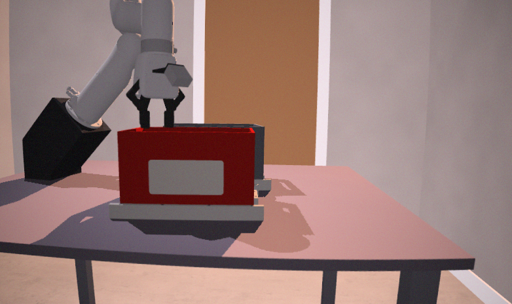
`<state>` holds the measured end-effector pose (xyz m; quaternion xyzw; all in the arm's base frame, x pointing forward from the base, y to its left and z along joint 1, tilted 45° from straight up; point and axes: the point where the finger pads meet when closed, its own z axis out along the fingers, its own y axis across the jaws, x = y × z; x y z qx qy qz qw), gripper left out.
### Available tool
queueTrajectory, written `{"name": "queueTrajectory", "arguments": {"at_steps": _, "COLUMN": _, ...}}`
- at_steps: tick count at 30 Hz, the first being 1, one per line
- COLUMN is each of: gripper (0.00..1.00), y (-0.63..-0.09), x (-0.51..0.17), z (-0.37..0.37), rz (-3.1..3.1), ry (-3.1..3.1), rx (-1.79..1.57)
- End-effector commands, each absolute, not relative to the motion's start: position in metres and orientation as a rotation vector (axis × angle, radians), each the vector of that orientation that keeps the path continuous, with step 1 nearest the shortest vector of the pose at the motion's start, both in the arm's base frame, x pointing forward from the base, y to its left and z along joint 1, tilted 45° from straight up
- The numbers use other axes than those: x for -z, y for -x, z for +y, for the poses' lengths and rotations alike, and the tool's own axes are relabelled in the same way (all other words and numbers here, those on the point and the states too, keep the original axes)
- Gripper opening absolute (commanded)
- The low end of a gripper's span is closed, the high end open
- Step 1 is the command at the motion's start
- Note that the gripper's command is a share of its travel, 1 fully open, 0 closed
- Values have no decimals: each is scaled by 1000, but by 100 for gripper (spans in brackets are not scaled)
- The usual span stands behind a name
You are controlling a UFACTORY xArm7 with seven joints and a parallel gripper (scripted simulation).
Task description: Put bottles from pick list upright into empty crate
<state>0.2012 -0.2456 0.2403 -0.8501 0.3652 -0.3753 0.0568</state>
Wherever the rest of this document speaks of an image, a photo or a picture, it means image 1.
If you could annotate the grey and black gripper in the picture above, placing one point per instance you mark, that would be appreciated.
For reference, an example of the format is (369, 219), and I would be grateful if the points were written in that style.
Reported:
(154, 86)

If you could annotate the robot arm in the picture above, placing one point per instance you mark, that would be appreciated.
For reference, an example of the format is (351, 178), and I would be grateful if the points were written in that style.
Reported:
(146, 26)

